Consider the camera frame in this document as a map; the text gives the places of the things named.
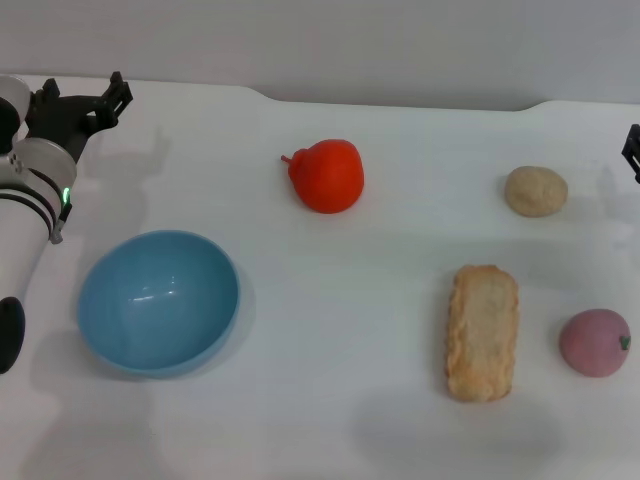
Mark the pink toy apple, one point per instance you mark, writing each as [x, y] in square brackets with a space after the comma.
[592, 345]

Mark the blue bowl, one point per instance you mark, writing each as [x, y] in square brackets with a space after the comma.
[157, 305]

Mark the long toasted bread loaf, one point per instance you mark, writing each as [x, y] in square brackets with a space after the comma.
[482, 335]

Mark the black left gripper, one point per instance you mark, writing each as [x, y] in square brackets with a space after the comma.
[60, 120]

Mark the round tan bun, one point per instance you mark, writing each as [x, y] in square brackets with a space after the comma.
[536, 191]

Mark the red toy pear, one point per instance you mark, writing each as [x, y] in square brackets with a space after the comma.
[327, 177]

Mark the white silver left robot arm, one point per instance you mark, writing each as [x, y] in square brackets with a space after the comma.
[20, 240]

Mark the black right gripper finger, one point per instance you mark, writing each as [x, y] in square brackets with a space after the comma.
[633, 155]

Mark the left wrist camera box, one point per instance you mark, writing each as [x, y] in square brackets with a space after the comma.
[12, 90]

